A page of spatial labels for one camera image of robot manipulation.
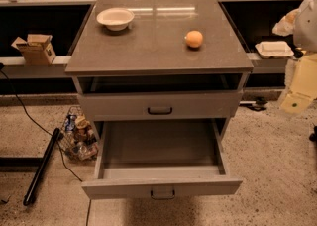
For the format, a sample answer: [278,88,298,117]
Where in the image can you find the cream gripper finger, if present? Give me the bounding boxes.
[279,93,313,114]

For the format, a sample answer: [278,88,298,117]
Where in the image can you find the orange fruit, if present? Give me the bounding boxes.
[185,31,203,49]

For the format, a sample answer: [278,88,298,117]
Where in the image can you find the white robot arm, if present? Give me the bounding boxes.
[272,0,317,114]

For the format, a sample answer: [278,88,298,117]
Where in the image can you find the closed grey top drawer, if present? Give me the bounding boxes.
[78,92,242,122]

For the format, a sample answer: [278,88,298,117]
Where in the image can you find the grey drawer cabinet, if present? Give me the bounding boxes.
[64,0,255,140]

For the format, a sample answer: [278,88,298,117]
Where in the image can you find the open grey middle drawer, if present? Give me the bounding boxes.
[82,119,242,200]

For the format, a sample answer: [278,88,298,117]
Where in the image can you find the yellow black tape measure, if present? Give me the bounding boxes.
[293,48,306,59]

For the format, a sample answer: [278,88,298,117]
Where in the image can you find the black object on floor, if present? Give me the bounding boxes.
[240,97,267,112]

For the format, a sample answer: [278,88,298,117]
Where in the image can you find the white takeout container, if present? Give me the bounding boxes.
[255,41,293,58]

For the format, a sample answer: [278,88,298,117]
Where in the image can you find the white paper bowl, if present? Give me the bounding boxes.
[96,8,135,31]

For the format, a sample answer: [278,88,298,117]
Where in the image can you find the black tube on floor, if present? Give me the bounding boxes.
[23,128,60,206]

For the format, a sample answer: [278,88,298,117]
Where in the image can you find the open cardboard box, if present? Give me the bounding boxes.
[11,34,56,66]

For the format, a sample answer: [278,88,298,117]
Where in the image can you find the wire basket of items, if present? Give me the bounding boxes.
[60,106,98,161]

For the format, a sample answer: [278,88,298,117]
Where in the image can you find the black floor cable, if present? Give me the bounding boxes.
[0,63,92,226]

